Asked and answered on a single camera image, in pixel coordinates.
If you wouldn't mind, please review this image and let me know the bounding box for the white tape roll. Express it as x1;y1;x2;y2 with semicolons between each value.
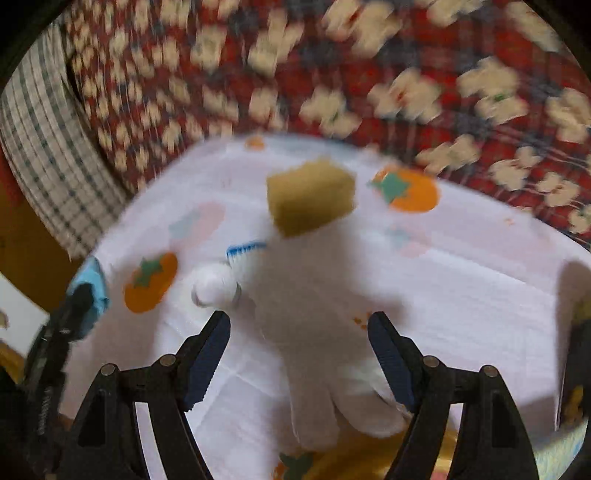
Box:
188;262;240;307

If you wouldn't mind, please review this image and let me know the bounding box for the yellow sponge block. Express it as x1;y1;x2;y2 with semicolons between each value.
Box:
266;157;356;238

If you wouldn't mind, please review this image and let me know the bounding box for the yellow round lid container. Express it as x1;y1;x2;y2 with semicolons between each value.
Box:
274;428;459;480

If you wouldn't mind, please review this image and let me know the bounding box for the checkered hanging cloth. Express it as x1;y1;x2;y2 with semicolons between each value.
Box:
1;21;128;258

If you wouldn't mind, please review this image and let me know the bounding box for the red plaid bear blanket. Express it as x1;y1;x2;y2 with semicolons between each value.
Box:
65;1;590;246

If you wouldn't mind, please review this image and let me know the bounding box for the light blue plush toy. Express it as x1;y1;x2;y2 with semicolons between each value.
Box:
67;256;110;341

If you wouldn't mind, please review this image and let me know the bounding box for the round metal tin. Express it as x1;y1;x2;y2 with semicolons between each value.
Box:
534;298;591;480

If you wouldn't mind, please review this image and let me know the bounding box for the white glove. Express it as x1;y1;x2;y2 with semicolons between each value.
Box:
226;221;406;451

